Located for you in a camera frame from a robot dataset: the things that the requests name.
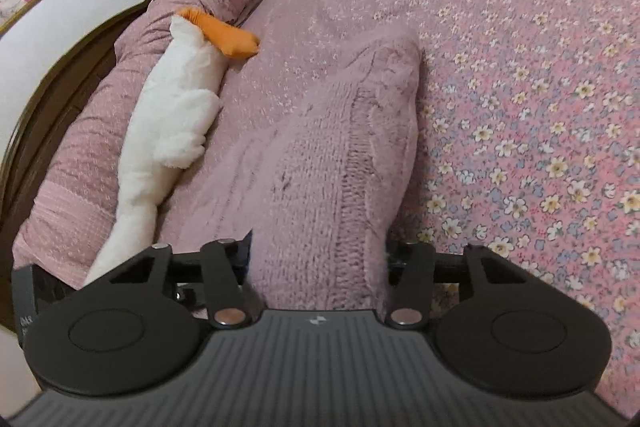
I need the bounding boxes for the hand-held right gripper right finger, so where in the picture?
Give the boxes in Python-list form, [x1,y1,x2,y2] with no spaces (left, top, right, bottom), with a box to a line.
[386,241,527,328]

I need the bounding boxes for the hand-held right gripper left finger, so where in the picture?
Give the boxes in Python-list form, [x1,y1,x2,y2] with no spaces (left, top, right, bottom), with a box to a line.
[105,230,260,329]

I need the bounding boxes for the pink knit cardigan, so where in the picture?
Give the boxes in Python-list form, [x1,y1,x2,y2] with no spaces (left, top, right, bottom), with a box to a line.
[160,26,427,323]

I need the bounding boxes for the white goose plush toy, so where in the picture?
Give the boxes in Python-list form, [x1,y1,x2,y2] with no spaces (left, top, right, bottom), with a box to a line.
[82,7,261,288]

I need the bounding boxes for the dark wooden headboard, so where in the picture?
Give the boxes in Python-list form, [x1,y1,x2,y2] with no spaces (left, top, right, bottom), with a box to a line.
[0,0,174,334]

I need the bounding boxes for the pink floral bed sheet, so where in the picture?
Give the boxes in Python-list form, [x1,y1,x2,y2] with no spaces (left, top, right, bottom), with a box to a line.
[160,0,640,408]

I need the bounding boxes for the framed wall picture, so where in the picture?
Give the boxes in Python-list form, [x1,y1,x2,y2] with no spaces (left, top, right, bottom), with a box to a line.
[0,0,44,39]

